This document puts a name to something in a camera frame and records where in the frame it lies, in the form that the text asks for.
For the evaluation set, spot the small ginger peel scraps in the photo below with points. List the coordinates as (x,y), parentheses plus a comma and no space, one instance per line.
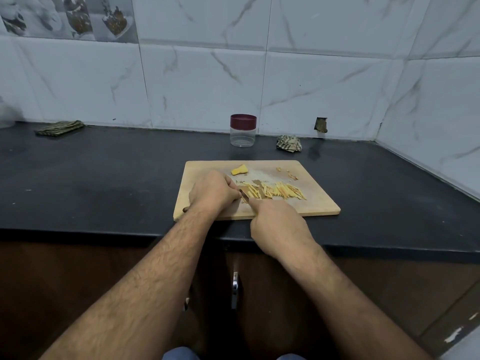
(286,173)

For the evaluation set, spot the person's right forearm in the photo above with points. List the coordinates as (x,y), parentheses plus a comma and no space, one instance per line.
(360,307)

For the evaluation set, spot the folded green cloth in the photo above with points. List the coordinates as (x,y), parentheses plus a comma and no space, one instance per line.
(59,128)

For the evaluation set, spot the person's right hand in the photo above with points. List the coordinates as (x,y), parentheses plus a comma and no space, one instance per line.
(279,227)

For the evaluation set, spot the brown wooden cabinet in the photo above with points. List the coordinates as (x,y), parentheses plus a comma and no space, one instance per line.
(75,296)

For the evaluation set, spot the pile of ginger strips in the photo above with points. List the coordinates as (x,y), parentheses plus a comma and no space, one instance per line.
(276,191)

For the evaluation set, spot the decorative picture tiles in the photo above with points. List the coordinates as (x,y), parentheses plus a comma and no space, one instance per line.
(67,17)

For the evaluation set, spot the person's left forearm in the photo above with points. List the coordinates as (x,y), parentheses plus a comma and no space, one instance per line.
(120,296)

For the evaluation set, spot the clear jar maroon lid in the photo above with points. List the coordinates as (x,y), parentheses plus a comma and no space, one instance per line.
(243,138)

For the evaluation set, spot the crumpled patterned cloth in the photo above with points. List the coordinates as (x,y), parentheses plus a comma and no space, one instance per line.
(289,144)

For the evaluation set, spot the wooden cutting board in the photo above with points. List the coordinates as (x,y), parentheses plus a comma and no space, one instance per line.
(319,202)

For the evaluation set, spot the black countertop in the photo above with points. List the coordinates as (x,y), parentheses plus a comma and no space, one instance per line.
(75,183)

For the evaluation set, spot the person's blue clothing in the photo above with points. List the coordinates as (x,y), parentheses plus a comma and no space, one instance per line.
(232,353)

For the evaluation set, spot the clear plastic container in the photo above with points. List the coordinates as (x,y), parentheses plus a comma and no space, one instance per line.
(6,116)

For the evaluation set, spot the person's left hand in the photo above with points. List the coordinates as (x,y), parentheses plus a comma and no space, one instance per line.
(211,192)

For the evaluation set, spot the pile of yellow ginger slices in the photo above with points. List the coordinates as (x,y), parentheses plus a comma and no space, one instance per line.
(240,170)

